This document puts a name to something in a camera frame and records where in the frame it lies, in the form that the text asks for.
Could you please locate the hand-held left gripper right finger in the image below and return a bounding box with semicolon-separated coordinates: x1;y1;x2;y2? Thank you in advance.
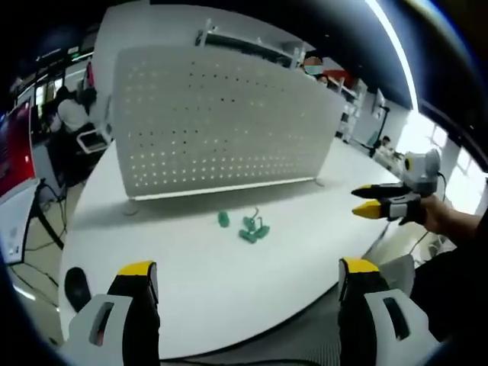
337;255;444;366

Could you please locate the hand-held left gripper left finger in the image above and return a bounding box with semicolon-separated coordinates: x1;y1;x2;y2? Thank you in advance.
62;260;162;366

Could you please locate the green hook assembly block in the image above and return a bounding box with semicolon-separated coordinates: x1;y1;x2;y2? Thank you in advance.
238;227;259;246

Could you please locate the white perforated mounting plate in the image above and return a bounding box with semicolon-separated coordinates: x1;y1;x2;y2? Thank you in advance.
112;44;347;217

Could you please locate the person's right hand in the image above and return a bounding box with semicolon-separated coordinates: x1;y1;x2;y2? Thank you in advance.
417;193;458;234

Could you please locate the grey chair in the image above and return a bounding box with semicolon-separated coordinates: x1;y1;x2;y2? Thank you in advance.
375;253;417;297

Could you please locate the black oval object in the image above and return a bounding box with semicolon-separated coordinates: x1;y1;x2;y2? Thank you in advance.
63;266;92;314

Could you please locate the black stand with monitor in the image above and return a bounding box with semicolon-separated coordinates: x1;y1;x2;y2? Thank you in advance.
364;88;392;156

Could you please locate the person's dark clothing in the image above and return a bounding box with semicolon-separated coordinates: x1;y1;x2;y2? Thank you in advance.
409;238;488;344

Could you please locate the ceiling light strip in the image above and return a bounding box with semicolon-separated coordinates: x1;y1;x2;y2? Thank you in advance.
364;0;421;112

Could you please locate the white cabinet panel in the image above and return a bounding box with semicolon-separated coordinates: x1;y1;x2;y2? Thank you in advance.
0;181;41;267

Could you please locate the white metal shelf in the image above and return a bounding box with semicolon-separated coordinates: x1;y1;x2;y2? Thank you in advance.
194;18;308;70

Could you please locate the red screen monitor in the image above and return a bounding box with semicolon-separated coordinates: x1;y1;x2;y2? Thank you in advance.
0;101;39;197

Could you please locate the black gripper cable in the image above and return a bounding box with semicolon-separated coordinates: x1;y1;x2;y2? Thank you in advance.
436;170;451;203

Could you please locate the black floor cable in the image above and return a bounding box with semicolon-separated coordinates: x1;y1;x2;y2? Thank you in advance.
22;178;69;252

